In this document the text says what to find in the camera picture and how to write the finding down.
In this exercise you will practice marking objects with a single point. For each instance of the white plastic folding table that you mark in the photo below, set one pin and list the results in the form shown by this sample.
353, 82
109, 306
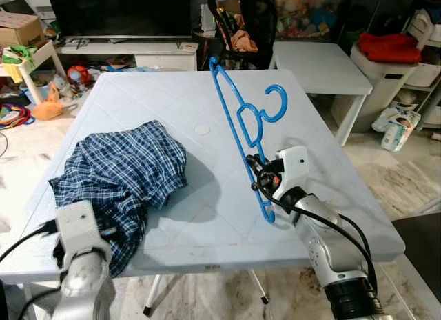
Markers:
207, 182

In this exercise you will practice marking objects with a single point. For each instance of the red round toy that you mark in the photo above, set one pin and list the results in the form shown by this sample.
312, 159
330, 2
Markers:
80, 78

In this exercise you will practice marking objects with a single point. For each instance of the white TV stand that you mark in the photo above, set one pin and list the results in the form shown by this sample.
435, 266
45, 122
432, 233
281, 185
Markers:
165, 58

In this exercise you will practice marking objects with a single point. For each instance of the white low side table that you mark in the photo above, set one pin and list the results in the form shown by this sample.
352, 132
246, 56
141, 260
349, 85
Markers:
317, 68

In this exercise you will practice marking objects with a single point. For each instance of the blue plaid shorts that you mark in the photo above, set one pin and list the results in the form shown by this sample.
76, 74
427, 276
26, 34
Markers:
124, 168

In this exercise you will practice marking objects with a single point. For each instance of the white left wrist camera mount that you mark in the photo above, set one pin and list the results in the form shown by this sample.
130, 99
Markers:
79, 230

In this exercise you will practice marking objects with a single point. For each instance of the white drawer shelf unit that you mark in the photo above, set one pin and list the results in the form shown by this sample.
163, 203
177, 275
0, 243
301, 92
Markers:
427, 72

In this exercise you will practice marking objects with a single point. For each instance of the red cloth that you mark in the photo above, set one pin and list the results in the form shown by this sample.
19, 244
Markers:
389, 47

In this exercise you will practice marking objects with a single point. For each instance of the blue plastic hanger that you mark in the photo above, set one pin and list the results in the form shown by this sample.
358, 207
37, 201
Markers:
284, 105

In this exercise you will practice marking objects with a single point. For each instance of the black television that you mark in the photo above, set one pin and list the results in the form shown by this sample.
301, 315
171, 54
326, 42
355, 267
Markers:
117, 13

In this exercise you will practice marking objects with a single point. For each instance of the diaper pack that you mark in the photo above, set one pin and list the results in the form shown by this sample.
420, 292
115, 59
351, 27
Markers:
400, 130

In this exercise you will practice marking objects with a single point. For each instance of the white toy shelf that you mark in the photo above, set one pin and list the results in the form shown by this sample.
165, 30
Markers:
27, 78

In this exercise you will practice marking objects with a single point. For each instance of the white lidded bin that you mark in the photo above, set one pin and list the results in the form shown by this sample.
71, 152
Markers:
379, 85

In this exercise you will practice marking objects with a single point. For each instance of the cardboard box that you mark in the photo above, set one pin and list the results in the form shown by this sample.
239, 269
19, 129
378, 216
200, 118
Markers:
21, 30

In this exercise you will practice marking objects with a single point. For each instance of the black office chair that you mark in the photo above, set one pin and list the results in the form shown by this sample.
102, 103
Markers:
258, 16

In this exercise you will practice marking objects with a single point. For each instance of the clear box of plush toys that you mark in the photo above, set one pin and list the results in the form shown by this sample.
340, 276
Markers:
310, 16

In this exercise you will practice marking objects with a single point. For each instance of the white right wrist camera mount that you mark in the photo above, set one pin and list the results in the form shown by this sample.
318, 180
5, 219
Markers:
293, 170

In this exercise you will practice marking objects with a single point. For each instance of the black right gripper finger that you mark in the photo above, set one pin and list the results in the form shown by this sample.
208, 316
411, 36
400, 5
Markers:
255, 160
258, 178

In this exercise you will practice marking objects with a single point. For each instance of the peach cloth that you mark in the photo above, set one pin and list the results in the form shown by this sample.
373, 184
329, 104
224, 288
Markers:
244, 42

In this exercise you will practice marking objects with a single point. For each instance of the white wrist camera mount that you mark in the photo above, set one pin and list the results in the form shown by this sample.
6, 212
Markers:
293, 170
79, 230

